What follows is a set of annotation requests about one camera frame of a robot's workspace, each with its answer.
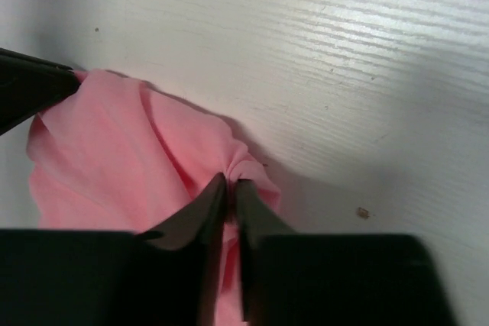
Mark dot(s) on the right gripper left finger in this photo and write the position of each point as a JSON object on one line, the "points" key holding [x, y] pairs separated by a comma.
{"points": [[180, 259]]}

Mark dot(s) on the pink t shirt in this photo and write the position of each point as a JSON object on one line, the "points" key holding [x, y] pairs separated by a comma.
{"points": [[119, 155]]}

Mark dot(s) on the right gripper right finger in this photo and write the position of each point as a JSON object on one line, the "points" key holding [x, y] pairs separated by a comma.
{"points": [[256, 221]]}

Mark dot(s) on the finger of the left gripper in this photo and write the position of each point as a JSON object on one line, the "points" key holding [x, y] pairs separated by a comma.
{"points": [[30, 85]]}

